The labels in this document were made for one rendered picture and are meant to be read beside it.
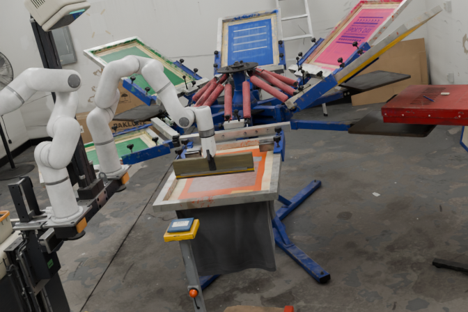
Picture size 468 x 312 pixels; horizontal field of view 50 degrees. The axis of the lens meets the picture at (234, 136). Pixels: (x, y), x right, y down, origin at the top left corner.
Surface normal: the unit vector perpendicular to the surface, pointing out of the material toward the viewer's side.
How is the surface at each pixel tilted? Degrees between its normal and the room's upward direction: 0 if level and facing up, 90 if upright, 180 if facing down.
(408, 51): 82
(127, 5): 90
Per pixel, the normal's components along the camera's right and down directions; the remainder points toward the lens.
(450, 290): -0.18, -0.94
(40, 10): -0.18, 0.33
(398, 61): -0.15, 0.12
